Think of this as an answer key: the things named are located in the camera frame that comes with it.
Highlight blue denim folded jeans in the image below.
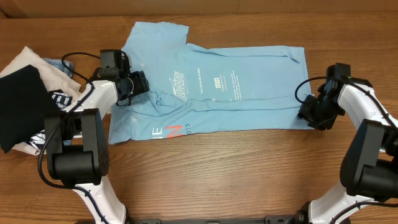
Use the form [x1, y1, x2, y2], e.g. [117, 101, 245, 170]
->
[43, 58, 73, 78]

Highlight black white printed garment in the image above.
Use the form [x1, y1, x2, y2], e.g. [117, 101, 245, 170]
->
[27, 90, 72, 151]

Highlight beige folded garment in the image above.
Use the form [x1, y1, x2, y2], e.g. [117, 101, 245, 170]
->
[1, 47, 80, 155]

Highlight light blue t-shirt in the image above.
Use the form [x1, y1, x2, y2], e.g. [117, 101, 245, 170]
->
[109, 22, 311, 144]

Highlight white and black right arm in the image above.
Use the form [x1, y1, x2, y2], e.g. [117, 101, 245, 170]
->
[277, 77, 397, 223]

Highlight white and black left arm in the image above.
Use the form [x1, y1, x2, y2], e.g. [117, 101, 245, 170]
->
[38, 68, 149, 223]

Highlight black folded garment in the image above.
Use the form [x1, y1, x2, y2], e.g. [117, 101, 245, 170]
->
[1, 65, 60, 153]

